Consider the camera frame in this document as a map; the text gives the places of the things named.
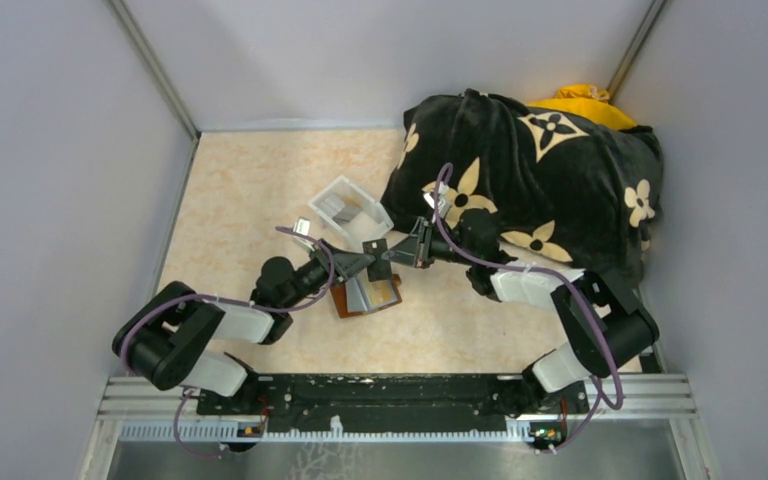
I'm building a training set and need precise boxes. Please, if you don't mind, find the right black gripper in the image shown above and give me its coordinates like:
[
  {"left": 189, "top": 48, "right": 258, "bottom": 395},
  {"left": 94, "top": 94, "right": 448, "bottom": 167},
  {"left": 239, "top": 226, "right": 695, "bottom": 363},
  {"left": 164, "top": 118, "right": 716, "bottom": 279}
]
[{"left": 383, "top": 217, "right": 477, "bottom": 269}]

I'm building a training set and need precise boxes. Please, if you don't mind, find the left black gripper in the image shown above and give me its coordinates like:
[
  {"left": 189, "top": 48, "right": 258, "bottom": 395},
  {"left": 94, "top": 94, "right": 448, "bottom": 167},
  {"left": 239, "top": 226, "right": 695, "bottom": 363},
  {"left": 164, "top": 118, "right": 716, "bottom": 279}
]
[{"left": 282, "top": 237, "right": 376, "bottom": 311}]

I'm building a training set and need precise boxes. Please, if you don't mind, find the brown leather card holder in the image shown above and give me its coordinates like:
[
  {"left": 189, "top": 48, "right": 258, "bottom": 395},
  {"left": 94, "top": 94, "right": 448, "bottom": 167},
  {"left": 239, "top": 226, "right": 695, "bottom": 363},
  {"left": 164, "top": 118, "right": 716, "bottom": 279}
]
[{"left": 330, "top": 274, "right": 402, "bottom": 319}]

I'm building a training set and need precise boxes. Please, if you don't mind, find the white translucent plastic card box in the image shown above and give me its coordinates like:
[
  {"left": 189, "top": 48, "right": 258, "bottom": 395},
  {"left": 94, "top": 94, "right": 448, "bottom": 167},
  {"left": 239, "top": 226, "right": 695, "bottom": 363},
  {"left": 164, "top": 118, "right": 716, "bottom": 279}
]
[{"left": 307, "top": 175, "right": 394, "bottom": 251}]

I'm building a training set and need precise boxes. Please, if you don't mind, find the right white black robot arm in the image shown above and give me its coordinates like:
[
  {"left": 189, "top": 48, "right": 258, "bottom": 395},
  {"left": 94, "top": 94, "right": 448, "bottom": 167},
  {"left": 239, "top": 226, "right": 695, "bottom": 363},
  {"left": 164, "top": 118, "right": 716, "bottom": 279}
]
[{"left": 382, "top": 209, "right": 660, "bottom": 412}]

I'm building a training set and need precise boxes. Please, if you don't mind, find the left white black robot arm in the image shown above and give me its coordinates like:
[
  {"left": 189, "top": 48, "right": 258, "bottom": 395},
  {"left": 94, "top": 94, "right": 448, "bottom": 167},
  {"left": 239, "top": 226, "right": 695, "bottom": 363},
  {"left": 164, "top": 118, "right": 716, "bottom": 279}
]
[{"left": 111, "top": 240, "right": 376, "bottom": 414}]

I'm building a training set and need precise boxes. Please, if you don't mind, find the black floral plush blanket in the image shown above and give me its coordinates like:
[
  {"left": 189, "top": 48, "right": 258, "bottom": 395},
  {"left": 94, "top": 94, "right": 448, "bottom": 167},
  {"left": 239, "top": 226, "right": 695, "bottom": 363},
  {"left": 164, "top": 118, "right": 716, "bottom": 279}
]
[{"left": 381, "top": 89, "right": 664, "bottom": 285}]

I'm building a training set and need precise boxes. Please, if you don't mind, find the yellow cloth bundle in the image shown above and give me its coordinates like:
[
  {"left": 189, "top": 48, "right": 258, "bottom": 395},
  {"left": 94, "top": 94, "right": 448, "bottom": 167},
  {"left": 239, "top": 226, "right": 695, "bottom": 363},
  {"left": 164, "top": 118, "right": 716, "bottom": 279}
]
[{"left": 527, "top": 84, "right": 638, "bottom": 130}]

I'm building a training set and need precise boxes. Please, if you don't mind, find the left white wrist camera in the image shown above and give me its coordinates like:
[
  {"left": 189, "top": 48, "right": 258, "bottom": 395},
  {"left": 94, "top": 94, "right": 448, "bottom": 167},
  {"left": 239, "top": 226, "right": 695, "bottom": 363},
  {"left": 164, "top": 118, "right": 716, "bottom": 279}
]
[{"left": 292, "top": 217, "right": 317, "bottom": 253}]

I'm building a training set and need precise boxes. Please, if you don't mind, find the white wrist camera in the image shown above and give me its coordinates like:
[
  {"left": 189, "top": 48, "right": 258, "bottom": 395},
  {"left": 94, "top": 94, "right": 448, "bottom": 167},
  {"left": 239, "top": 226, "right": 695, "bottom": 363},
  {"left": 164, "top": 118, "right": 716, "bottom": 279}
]
[
  {"left": 423, "top": 182, "right": 452, "bottom": 219},
  {"left": 292, "top": 217, "right": 317, "bottom": 253}
]

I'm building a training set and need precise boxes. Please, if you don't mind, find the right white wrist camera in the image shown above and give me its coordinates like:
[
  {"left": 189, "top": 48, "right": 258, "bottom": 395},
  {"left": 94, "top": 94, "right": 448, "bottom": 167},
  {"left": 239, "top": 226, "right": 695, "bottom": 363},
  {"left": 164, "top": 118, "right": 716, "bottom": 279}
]
[{"left": 423, "top": 182, "right": 452, "bottom": 219}]

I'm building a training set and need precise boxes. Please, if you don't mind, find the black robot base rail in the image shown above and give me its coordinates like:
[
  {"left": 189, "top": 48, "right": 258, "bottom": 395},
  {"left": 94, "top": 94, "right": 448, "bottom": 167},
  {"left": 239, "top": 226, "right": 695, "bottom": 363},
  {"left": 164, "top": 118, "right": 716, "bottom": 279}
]
[{"left": 197, "top": 373, "right": 589, "bottom": 434}]

